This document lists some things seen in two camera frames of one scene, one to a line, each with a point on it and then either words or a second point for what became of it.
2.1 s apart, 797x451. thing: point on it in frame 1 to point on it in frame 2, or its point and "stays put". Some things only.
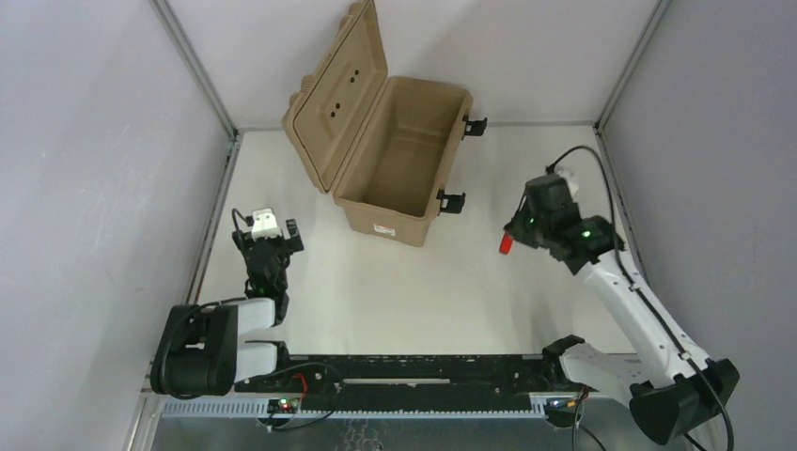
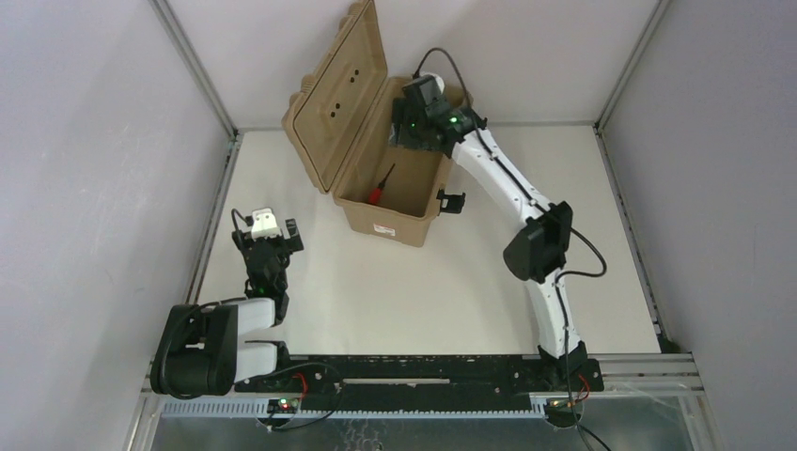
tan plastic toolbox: [385, 147] stays put
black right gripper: [523, 225] to [407, 133]
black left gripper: [268, 242] stays put
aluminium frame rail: [199, 71] stays put
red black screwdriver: [506, 242] to [375, 194]
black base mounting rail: [409, 383] stays put
